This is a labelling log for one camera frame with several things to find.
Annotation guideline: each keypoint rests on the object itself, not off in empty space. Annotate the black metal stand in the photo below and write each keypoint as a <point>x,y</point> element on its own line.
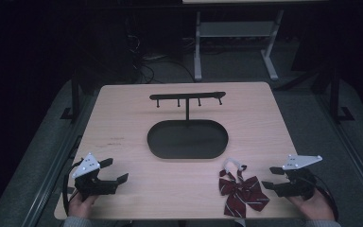
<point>335,94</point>
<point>75,94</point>

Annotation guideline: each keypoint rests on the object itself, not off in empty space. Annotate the white metal desk frame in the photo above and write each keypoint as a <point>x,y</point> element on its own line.
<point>236,30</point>

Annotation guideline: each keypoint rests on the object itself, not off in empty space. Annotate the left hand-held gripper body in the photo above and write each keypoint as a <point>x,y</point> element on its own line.
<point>89,184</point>

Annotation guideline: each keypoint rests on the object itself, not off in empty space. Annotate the person's right hand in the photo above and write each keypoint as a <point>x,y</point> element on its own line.
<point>315,208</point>

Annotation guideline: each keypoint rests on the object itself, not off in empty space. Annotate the dark red striped bow tie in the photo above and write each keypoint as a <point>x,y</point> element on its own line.
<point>241,189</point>

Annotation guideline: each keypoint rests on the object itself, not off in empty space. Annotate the black hook stand with tray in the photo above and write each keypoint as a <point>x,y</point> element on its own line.
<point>187,138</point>

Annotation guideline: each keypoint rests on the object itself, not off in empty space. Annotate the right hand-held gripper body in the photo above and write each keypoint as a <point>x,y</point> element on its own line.
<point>297,187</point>

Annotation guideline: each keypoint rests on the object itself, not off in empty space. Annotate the person's left hand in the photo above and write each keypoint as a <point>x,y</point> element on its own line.
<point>80,206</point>

